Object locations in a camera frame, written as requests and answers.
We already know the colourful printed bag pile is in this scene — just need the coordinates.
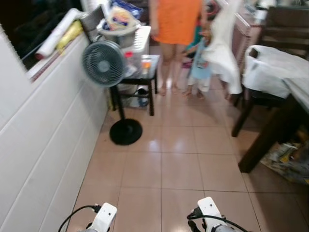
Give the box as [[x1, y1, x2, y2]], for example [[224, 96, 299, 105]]
[[263, 140, 309, 187]]

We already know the dark wooden marble-top table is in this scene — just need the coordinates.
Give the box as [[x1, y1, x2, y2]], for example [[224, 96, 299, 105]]
[[238, 80, 309, 174]]

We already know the small black side table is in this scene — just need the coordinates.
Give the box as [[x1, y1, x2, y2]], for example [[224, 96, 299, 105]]
[[110, 54, 160, 116]]

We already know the small child in blue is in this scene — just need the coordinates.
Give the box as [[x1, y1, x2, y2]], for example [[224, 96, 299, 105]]
[[183, 27, 213, 100]]

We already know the clear cup with orange drink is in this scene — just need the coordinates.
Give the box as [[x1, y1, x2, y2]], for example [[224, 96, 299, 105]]
[[141, 57, 152, 74]]

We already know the white hanging cloth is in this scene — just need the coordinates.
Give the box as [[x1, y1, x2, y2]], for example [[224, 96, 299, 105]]
[[203, 0, 243, 95]]

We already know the grey standing fan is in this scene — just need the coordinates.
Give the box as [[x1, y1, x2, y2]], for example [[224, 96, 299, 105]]
[[81, 40, 143, 145]]

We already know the adult in orange dress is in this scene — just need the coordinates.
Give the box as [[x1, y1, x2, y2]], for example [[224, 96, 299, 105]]
[[150, 0, 203, 95]]

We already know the grey basin with packets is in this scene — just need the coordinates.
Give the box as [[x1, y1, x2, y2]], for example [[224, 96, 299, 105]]
[[97, 5, 141, 49]]

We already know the dark wooden slatted chair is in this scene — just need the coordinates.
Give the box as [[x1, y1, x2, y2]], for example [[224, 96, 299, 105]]
[[261, 5, 309, 49]]

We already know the yellow roll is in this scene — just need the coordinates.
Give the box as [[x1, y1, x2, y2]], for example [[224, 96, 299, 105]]
[[57, 20, 84, 54]]

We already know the white paper roll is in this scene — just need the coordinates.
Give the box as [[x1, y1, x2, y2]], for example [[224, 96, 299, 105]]
[[36, 8, 83, 59]]

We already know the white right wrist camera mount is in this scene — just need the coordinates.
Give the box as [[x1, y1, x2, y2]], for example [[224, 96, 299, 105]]
[[197, 197, 223, 230]]

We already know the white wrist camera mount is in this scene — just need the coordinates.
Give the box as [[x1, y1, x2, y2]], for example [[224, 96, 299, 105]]
[[91, 202, 118, 232], [197, 197, 223, 230]]

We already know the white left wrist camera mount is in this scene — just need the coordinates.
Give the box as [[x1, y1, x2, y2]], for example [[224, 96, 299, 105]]
[[91, 202, 118, 232]]

